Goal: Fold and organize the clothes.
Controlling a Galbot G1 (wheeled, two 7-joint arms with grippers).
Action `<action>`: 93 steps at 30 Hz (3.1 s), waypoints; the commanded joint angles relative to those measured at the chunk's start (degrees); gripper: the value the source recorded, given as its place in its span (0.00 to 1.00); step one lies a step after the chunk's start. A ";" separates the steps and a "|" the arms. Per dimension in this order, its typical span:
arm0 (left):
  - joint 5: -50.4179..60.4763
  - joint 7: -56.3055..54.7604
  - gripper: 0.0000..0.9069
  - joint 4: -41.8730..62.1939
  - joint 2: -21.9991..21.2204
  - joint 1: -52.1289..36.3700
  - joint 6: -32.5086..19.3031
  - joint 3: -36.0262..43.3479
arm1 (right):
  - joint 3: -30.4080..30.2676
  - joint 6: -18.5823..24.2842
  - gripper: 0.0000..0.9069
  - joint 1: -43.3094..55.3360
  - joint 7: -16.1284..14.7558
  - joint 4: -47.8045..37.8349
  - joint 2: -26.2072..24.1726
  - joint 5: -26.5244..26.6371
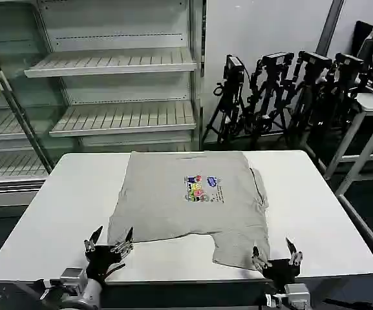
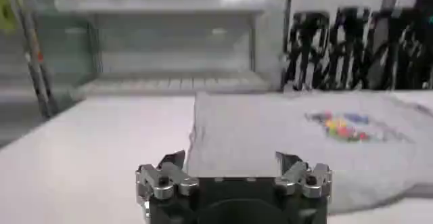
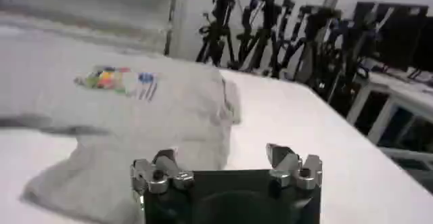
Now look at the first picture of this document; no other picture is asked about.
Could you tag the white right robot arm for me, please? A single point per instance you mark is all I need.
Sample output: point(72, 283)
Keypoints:
point(297, 295)

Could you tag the black camera on tripod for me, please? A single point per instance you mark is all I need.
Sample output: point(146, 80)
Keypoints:
point(233, 69)
point(312, 80)
point(271, 84)
point(347, 77)

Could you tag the glass-sided display shelf unit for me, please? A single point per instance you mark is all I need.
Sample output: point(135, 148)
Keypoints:
point(8, 129)

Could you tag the grey printed t-shirt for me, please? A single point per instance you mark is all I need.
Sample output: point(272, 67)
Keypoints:
point(173, 210)

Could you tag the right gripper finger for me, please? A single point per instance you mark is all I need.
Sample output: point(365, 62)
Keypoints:
point(259, 261)
point(294, 257)

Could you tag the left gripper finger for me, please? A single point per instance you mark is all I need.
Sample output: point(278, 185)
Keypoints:
point(90, 244)
point(123, 247)

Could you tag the empty white shelf rack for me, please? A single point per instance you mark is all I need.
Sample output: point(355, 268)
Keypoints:
point(121, 64)

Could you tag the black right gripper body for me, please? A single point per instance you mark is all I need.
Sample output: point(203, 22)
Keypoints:
point(281, 272)

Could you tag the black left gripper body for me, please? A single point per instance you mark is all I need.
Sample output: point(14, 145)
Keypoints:
point(101, 263)

